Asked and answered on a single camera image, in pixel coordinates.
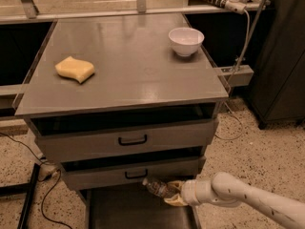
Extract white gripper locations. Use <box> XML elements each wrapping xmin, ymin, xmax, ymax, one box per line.
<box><xmin>164</xmin><ymin>179</ymin><xmax>201</xmax><ymax>207</ymax></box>

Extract clear plastic water bottle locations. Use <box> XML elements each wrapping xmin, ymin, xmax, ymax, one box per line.
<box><xmin>142</xmin><ymin>177</ymin><xmax>178</xmax><ymax>198</ymax></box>

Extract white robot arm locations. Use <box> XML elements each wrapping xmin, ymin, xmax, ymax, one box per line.
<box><xmin>165</xmin><ymin>172</ymin><xmax>305</xmax><ymax>229</ymax></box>

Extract open grey bottom drawer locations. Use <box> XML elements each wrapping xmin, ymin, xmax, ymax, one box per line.
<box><xmin>81</xmin><ymin>182</ymin><xmax>202</xmax><ymax>229</ymax></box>

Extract grey middle drawer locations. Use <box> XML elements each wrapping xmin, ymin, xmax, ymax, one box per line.
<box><xmin>62</xmin><ymin>147</ymin><xmax>205</xmax><ymax>190</ymax></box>

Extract grey drawer cabinet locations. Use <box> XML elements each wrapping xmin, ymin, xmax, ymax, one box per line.
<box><xmin>13</xmin><ymin>12</ymin><xmax>230</xmax><ymax>229</ymax></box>

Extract grey top drawer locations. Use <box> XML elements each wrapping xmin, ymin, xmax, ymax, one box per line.
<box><xmin>33</xmin><ymin>103</ymin><xmax>218</xmax><ymax>162</ymax></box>

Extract white ceramic bowl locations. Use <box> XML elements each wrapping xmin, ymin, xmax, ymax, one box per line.
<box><xmin>168</xmin><ymin>28</ymin><xmax>205</xmax><ymax>57</ymax></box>

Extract yellow sponge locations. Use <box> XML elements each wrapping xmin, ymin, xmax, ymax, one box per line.
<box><xmin>55</xmin><ymin>56</ymin><xmax>95</xmax><ymax>84</ymax></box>

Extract white power strip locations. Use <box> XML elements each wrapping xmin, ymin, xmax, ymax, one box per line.
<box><xmin>204</xmin><ymin>0</ymin><xmax>246</xmax><ymax>14</ymax></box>

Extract black middle drawer handle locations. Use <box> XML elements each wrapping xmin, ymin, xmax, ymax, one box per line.
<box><xmin>125</xmin><ymin>169</ymin><xmax>149</xmax><ymax>179</ymax></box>

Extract black drawer handle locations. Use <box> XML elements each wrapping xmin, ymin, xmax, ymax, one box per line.
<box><xmin>125</xmin><ymin>169</ymin><xmax>149</xmax><ymax>179</ymax></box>
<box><xmin>118</xmin><ymin>135</ymin><xmax>148</xmax><ymax>146</ymax></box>

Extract black top drawer handle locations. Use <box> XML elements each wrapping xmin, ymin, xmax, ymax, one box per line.
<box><xmin>118</xmin><ymin>135</ymin><xmax>148</xmax><ymax>146</ymax></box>

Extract grey metal side bracket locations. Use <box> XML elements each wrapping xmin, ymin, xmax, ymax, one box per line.
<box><xmin>215</xmin><ymin>65</ymin><xmax>254</xmax><ymax>88</ymax></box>

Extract black floor cable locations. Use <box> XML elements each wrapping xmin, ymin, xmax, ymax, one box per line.
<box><xmin>0</xmin><ymin>131</ymin><xmax>74</xmax><ymax>229</ymax></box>

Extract black metal frame leg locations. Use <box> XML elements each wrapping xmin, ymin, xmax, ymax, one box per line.
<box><xmin>0</xmin><ymin>164</ymin><xmax>40</xmax><ymax>229</ymax></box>

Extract white power cable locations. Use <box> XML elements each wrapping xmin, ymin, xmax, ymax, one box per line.
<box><xmin>214</xmin><ymin>9</ymin><xmax>252</xmax><ymax>141</ymax></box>

